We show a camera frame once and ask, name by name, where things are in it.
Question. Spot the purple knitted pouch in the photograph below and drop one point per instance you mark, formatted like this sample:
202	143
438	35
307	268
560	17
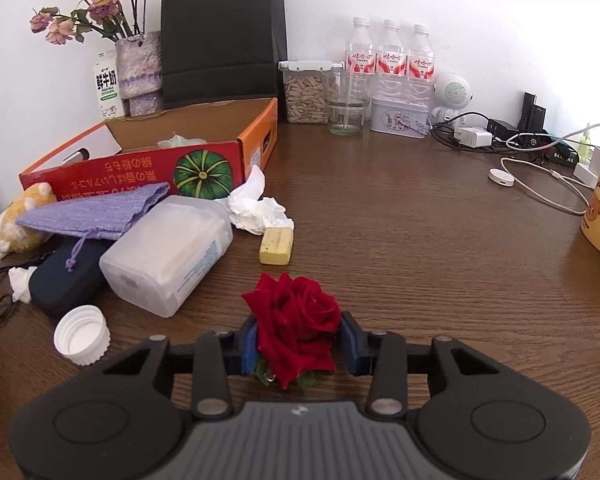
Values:
90	210

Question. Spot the small white tissue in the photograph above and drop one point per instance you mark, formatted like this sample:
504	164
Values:
21	282

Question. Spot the small green bottle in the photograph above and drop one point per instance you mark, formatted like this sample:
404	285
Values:
586	143

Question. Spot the black paper bag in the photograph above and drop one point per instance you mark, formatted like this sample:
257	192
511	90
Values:
220	40

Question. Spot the yellow soap bar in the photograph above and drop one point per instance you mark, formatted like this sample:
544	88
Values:
276	246

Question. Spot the pale crumpled plastic bag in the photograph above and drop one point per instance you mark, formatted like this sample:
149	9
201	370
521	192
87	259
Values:
177	141

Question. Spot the white green milk carton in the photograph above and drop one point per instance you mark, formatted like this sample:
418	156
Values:
107	87

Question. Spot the purple white vase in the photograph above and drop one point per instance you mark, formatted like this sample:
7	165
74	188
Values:
140	70

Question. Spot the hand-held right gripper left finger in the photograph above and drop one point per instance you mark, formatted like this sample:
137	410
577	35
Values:
248	346

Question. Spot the white jar cap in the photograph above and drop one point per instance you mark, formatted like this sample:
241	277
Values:
80	336

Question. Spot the large white tissue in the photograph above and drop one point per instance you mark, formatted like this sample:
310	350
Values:
252	206

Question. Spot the clear glass cup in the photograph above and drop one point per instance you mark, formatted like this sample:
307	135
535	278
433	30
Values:
349	107

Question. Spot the black upright device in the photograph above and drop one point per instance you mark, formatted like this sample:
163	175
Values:
530	110

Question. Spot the orange cardboard box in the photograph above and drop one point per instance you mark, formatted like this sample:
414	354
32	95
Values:
130	176

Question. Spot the dark blue case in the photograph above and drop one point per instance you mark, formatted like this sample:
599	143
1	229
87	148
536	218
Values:
62	282

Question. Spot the white charger block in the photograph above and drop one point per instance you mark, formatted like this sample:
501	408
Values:
472	136

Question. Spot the translucent plastic jar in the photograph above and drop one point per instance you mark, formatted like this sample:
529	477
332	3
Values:
165	255

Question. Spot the white round puck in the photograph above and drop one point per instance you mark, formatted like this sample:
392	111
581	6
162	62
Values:
500	177

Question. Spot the red rose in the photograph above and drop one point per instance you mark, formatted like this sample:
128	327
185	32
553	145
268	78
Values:
295	317

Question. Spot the white tin box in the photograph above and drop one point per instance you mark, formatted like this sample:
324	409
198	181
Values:
397	117

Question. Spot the black power adapter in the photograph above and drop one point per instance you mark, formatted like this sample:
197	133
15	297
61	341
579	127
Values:
502	128

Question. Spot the clear seed storage container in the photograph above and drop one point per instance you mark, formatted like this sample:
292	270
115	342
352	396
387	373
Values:
305	96

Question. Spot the black red device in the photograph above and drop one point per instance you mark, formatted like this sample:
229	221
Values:
545	146

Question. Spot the white round robot speaker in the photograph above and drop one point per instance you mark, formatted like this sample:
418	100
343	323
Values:
452	92

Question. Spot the yellow white plush toy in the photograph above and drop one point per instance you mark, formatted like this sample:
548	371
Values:
22	216

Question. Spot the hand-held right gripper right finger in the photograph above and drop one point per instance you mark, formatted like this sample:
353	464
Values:
349	346

